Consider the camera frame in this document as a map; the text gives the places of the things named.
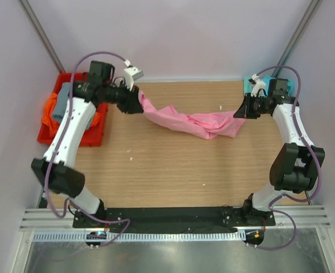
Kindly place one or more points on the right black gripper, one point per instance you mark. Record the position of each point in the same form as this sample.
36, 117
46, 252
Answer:
244, 111

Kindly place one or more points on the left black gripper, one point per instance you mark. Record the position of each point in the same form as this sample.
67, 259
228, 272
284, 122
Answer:
132, 104

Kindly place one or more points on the pink t shirt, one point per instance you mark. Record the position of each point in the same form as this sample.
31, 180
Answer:
205, 126

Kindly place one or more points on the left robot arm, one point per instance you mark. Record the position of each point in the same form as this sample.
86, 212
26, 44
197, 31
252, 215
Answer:
55, 170

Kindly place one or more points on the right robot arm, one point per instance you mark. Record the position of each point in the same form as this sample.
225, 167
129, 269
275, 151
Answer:
298, 164

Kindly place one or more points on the teal folded t shirt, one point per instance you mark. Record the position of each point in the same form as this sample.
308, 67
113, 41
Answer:
247, 87

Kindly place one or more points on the grey t shirt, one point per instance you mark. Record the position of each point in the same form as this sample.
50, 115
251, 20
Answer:
61, 105

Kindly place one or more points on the orange t shirt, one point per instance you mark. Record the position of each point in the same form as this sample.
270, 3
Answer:
49, 125

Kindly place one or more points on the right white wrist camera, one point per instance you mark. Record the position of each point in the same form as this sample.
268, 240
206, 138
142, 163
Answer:
257, 85

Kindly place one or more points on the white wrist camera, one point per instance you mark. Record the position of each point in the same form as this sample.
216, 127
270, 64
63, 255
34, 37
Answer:
257, 85
131, 74

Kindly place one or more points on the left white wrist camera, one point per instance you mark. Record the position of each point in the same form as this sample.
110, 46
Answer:
131, 74

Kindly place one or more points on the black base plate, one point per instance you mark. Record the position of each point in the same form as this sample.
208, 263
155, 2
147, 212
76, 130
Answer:
158, 220

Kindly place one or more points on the slotted cable duct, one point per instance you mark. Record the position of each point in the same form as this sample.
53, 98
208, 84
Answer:
99, 236

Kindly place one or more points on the right corner metal post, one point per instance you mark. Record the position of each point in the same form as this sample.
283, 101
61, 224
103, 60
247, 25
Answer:
299, 31

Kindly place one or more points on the corner metal post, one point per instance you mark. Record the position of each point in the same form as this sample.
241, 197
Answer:
299, 31
38, 28

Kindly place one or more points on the left corner metal post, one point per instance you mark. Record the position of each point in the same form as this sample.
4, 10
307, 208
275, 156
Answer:
38, 28

